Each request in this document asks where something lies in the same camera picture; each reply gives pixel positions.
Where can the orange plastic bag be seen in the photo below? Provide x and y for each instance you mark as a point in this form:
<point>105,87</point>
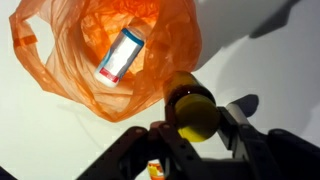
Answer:
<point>66,73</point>

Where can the yellow and black container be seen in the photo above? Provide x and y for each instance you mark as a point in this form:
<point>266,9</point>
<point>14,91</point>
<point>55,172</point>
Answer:
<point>196,116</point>

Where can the blue and white container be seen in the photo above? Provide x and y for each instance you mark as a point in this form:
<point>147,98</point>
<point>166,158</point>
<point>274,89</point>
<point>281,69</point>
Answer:
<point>118,58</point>

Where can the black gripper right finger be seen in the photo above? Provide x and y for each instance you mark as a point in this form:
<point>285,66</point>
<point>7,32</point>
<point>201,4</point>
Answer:
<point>266,150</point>

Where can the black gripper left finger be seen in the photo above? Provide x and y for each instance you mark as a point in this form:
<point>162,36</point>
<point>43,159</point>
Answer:
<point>150,150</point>

